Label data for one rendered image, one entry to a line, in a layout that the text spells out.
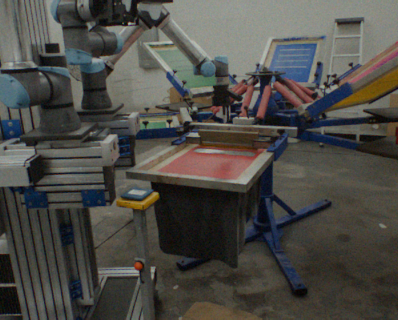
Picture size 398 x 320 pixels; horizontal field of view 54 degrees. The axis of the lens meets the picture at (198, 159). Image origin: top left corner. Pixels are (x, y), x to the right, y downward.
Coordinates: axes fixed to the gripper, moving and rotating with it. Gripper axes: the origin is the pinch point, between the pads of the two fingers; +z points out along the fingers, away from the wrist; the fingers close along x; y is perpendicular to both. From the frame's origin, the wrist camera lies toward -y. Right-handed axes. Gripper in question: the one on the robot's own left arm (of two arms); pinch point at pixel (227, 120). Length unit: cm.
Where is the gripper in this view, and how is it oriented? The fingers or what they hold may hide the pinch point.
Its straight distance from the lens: 220.6
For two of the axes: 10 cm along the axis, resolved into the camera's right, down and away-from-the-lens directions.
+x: -3.9, 2.9, -8.7
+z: 0.6, 9.5, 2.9
